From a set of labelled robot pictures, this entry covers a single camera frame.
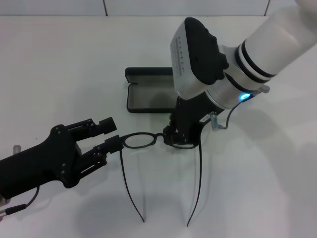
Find black glasses case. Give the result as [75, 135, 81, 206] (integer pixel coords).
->
[124, 66, 181, 114]

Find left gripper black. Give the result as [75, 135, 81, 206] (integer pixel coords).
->
[0, 124, 124, 199]

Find right wrist camera housing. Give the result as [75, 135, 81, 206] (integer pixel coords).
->
[169, 16, 230, 99]

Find black glasses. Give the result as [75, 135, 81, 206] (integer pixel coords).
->
[118, 131, 203, 228]

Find left arm grey cable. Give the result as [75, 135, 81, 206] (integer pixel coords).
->
[0, 185, 41, 217]

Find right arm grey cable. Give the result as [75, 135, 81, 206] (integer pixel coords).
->
[210, 85, 270, 131]

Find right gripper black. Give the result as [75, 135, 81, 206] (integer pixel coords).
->
[162, 91, 216, 147]

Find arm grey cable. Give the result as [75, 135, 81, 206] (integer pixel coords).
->
[210, 85, 270, 131]
[0, 185, 41, 217]

